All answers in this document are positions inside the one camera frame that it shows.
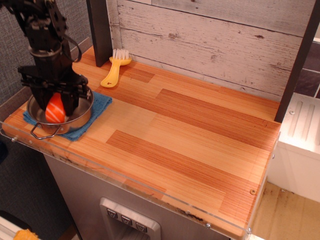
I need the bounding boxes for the grey toy fridge cabinet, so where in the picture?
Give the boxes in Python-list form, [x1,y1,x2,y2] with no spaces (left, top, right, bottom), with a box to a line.
[45,155,226,240]

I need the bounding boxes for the yellow brush white bristles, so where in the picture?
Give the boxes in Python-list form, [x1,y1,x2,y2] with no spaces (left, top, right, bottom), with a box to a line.
[100,49,132,88]

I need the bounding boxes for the orange salmon sushi toy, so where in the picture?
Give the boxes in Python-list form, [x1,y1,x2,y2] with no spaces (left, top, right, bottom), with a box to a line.
[45,92,66,124]

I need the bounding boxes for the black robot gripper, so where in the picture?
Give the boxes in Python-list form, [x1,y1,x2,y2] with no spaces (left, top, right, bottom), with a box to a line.
[18,49,91,117]

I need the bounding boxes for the dark right upright post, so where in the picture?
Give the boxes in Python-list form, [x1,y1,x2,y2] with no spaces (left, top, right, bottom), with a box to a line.
[274,0,320,123]

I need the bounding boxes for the clear acrylic edge guard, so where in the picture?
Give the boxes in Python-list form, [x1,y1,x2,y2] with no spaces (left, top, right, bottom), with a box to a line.
[3,116,280,240]

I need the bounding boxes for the silver dispenser panel with buttons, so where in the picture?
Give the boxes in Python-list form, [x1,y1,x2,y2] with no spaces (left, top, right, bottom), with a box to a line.
[99,197,162,240]

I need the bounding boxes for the yellow object bottom left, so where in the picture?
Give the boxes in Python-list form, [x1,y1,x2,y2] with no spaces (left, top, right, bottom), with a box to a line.
[13,229,39,240]

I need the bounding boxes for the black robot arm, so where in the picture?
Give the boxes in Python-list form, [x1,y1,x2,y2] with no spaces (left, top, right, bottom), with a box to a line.
[0,0,91,116]

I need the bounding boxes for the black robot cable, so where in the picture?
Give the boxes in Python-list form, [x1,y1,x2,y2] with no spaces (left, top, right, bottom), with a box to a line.
[61,33,83,63]

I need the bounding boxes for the stainless steel pot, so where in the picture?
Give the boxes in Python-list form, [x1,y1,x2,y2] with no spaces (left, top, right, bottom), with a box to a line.
[27,87,95,140]

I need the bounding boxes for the dark upright post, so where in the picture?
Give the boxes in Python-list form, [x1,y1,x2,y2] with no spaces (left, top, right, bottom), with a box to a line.
[86,0,113,67]
[274,0,320,123]

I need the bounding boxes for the blue folded cloth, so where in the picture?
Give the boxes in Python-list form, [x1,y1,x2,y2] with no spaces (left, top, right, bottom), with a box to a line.
[23,91,113,142]

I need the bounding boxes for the white cabinet at right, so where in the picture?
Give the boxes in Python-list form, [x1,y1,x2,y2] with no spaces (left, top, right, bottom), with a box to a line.
[267,93,320,202]

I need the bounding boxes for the dark left upright post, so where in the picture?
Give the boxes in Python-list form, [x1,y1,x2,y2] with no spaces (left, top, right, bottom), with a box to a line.
[86,0,113,67]

